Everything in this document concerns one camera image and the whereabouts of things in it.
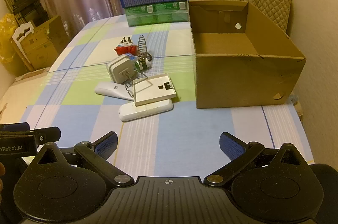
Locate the red toy figure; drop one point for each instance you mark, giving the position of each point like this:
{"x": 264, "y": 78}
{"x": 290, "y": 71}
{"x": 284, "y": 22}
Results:
{"x": 126, "y": 49}

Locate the green bottle cap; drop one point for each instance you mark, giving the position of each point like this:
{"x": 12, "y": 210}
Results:
{"x": 137, "y": 65}

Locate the brown cardboard box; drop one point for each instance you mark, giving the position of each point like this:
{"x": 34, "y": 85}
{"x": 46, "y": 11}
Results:
{"x": 237, "y": 81}

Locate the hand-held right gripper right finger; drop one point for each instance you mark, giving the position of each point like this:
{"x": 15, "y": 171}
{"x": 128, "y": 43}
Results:
{"x": 232, "y": 146}

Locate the brown carton on floor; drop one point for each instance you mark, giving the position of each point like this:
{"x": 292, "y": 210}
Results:
{"x": 45, "y": 46}

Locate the white oblong plastic device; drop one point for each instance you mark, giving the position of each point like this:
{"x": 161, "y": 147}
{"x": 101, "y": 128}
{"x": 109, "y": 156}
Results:
{"x": 108, "y": 89}
{"x": 142, "y": 111}

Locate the bright green carton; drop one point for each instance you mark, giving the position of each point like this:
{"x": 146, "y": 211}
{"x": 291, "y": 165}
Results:
{"x": 155, "y": 16}

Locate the white carved board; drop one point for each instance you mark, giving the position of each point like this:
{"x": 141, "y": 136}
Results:
{"x": 22, "y": 31}

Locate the plastic dental floss box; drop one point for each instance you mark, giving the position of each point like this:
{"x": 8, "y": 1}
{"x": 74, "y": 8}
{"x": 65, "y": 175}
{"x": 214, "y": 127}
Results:
{"x": 150, "y": 93}

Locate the person's left hand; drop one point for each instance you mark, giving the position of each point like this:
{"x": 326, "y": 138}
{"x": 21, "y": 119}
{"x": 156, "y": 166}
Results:
{"x": 2, "y": 169}

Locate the checked tablecloth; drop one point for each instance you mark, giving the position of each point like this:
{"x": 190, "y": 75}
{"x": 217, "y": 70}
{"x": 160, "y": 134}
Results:
{"x": 184, "y": 134}

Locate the white cube charger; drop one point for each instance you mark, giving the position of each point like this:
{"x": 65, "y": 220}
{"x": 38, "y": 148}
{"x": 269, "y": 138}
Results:
{"x": 120, "y": 69}

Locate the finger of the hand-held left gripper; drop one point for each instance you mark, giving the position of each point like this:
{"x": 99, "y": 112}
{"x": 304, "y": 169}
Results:
{"x": 13, "y": 127}
{"x": 47, "y": 135}

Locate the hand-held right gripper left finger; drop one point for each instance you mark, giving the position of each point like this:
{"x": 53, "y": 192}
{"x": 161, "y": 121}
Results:
{"x": 105, "y": 146}

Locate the yellow plastic bag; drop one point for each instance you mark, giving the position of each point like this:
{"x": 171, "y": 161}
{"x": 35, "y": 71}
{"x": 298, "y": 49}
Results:
{"x": 6, "y": 39}

